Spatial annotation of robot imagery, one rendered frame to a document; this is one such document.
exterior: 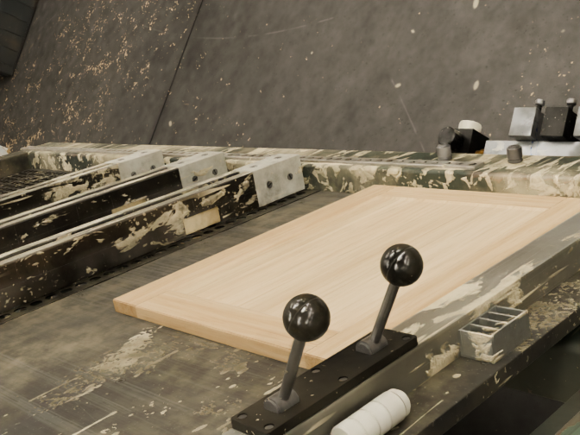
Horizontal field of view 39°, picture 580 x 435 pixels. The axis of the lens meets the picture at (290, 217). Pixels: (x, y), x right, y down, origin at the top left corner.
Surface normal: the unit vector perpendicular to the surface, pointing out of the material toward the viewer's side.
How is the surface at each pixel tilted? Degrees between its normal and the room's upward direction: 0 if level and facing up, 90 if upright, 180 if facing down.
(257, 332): 57
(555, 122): 0
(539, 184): 33
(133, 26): 0
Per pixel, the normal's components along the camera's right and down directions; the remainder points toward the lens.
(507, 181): -0.71, 0.31
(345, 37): -0.69, -0.26
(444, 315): -0.17, -0.95
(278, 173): 0.68, 0.08
